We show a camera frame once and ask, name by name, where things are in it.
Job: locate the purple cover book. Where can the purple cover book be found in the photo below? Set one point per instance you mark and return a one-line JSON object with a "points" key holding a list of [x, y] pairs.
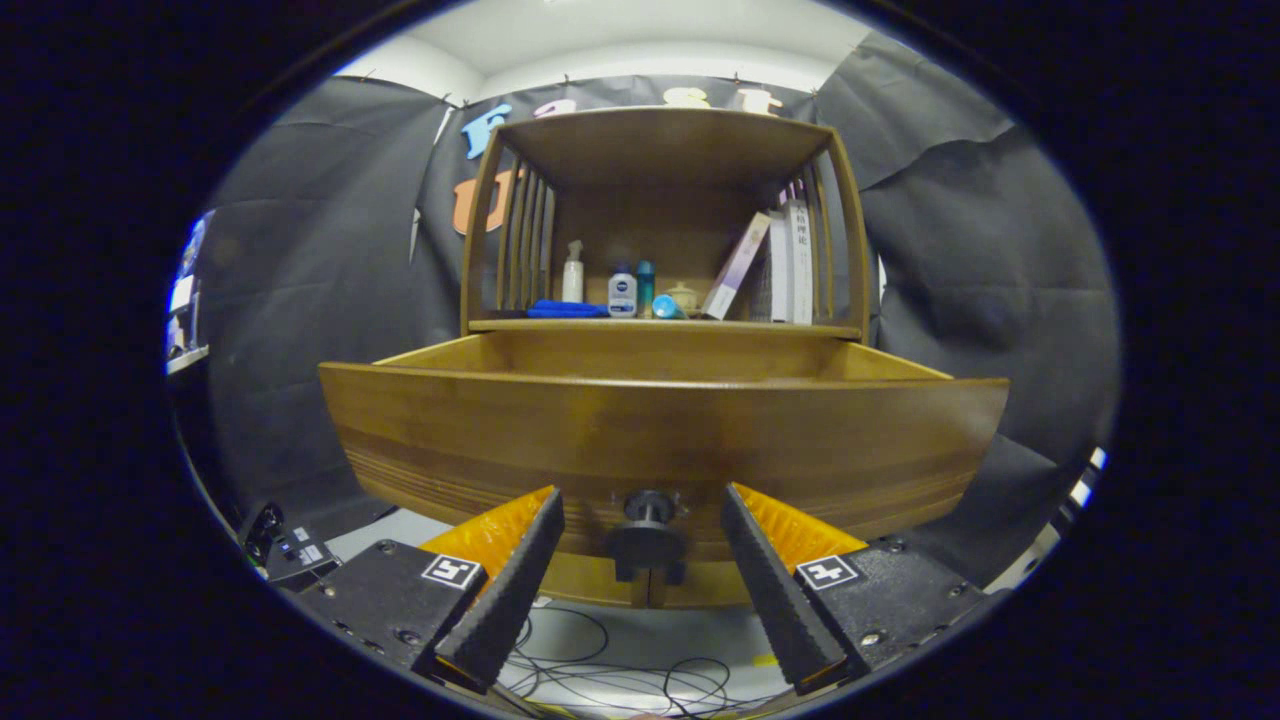
{"points": [[735, 265]]}

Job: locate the brown wooden drawer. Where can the brown wooden drawer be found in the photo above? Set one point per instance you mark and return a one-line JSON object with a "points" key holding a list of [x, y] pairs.
{"points": [[660, 440]]}

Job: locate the black electronic device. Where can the black electronic device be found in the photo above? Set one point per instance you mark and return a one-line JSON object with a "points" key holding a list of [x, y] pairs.
{"points": [[290, 548]]}

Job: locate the patterned cover white book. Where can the patterned cover white book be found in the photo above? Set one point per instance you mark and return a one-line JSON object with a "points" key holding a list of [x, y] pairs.
{"points": [[775, 270]]}

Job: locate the cluttered white shelf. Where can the cluttered white shelf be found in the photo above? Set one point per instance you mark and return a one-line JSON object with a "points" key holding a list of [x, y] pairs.
{"points": [[185, 310]]}

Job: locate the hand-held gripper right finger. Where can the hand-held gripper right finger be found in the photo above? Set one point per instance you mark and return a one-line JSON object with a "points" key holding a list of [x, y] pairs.
{"points": [[775, 590]]}

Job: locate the wooden cabinet door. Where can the wooden cabinet door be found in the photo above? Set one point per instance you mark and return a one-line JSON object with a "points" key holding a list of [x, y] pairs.
{"points": [[715, 590], [585, 582]]}

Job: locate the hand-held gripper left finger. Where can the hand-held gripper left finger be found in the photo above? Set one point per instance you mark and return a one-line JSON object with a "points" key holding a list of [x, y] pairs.
{"points": [[510, 590]]}

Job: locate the white lotion bottle blue cap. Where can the white lotion bottle blue cap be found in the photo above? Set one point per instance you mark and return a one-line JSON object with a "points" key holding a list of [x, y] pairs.
{"points": [[622, 295]]}

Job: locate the teal glass bottle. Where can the teal glass bottle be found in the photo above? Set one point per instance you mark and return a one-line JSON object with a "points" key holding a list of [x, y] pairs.
{"points": [[645, 285]]}

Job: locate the brown wooden cabinet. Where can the brown wooden cabinet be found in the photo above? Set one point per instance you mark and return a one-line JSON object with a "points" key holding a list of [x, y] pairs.
{"points": [[660, 140]]}

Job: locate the white pump bottle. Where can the white pump bottle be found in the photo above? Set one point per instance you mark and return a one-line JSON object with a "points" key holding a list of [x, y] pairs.
{"points": [[573, 282]]}

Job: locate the blue and white cosmetic tube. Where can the blue and white cosmetic tube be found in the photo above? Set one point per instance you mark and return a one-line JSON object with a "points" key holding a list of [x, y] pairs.
{"points": [[668, 308]]}

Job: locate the black round drawer knob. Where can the black round drawer knob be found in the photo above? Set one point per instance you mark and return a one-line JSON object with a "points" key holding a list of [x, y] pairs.
{"points": [[648, 540]]}

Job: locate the wooden countertop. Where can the wooden countertop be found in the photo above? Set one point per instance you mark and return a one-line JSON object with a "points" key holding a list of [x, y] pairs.
{"points": [[760, 328]]}

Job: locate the beige lidded ceramic teacup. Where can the beige lidded ceramic teacup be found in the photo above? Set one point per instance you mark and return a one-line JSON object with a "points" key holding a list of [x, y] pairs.
{"points": [[686, 297]]}

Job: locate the blue folded cloth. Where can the blue folded cloth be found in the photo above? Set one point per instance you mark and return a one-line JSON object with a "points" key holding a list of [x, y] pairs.
{"points": [[565, 310]]}

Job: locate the thick white book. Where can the thick white book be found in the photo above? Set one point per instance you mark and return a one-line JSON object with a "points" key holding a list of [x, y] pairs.
{"points": [[800, 260]]}

